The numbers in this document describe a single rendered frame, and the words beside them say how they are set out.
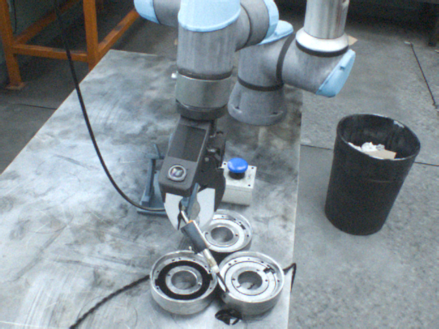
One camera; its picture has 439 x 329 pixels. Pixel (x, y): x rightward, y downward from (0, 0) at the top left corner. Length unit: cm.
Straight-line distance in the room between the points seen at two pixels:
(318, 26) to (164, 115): 43
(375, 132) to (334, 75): 113
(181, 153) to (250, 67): 55
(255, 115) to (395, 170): 87
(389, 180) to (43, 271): 142
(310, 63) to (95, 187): 52
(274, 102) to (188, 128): 56
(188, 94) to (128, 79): 75
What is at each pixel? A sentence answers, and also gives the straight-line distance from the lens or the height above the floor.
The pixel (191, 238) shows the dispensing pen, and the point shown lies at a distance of 74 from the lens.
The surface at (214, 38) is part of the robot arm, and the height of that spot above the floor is 119.
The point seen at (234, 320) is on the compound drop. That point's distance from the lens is 77.
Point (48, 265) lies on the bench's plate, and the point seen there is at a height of 80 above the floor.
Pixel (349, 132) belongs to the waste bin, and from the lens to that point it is 212.
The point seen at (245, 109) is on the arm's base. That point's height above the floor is 83.
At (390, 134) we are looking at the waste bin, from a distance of 215.
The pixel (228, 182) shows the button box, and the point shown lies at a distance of 93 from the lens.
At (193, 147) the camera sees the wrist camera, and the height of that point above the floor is 106.
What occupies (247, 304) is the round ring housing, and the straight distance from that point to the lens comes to 75.
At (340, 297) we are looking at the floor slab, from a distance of 190.
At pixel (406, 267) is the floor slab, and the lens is 210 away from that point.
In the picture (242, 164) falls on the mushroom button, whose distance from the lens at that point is 93.
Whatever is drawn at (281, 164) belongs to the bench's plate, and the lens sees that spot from 108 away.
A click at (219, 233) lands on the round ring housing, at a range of 88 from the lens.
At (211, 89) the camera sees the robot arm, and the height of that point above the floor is 113.
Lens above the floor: 143
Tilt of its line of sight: 37 degrees down
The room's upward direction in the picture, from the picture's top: 5 degrees clockwise
